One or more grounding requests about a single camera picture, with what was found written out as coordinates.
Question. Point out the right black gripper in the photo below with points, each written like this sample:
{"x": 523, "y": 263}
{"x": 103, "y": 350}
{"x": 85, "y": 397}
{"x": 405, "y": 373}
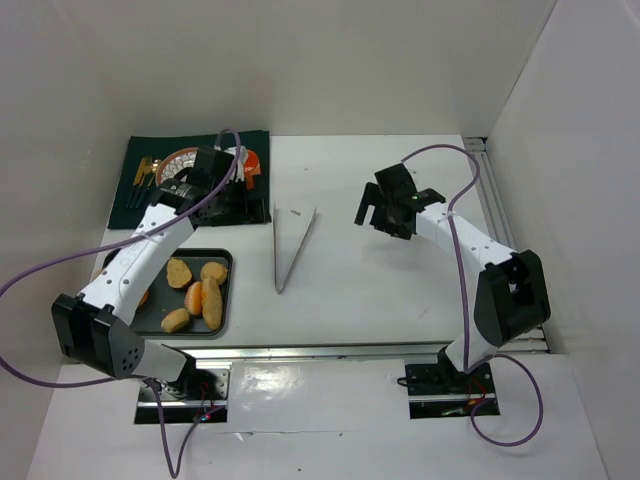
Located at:
{"x": 379, "y": 212}

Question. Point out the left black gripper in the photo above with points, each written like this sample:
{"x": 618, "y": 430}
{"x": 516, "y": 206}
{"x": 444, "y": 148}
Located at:
{"x": 239, "y": 203}

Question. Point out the round bread slice top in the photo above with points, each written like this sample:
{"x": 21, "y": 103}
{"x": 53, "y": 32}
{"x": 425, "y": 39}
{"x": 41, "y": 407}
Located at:
{"x": 178, "y": 274}

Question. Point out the long bread roll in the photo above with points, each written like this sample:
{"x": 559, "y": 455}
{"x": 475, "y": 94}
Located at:
{"x": 212, "y": 304}

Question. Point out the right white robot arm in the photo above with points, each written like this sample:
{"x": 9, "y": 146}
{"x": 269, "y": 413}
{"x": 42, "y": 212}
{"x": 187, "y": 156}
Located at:
{"x": 506, "y": 290}

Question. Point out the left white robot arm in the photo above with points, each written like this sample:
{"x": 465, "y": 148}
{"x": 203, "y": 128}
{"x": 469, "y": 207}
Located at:
{"x": 94, "y": 327}

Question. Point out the round bread bun right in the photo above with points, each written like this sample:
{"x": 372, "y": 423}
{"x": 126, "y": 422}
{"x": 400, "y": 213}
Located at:
{"x": 215, "y": 270}

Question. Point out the bread piece bottom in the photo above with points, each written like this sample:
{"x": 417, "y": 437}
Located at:
{"x": 175, "y": 321}

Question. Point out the orange mug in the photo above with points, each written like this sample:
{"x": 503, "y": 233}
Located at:
{"x": 251, "y": 164}

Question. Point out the patterned ceramic plate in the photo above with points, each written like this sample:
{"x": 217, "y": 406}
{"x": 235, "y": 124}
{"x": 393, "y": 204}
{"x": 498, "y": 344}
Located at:
{"x": 174, "y": 163}

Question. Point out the gold knife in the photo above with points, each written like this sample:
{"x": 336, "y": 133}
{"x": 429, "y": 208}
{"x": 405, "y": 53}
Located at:
{"x": 148, "y": 181}

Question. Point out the gold fork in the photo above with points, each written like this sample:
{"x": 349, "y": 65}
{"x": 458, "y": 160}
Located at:
{"x": 143, "y": 168}

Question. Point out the orange glazed bun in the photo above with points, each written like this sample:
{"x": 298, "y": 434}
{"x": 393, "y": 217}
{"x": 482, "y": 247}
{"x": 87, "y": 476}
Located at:
{"x": 193, "y": 299}

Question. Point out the dark green cloth mat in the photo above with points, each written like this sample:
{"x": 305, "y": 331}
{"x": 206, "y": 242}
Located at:
{"x": 122, "y": 218}

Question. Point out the black tray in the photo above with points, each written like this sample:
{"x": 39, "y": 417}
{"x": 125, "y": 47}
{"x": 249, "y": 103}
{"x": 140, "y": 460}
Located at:
{"x": 162, "y": 299}

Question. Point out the aluminium rail frame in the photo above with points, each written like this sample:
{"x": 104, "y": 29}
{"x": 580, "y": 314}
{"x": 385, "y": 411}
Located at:
{"x": 327, "y": 281}

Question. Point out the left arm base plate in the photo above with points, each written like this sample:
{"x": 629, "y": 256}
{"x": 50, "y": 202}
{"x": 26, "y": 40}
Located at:
{"x": 206, "y": 400}

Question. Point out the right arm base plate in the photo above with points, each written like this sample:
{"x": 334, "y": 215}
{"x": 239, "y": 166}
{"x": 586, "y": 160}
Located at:
{"x": 429, "y": 396}

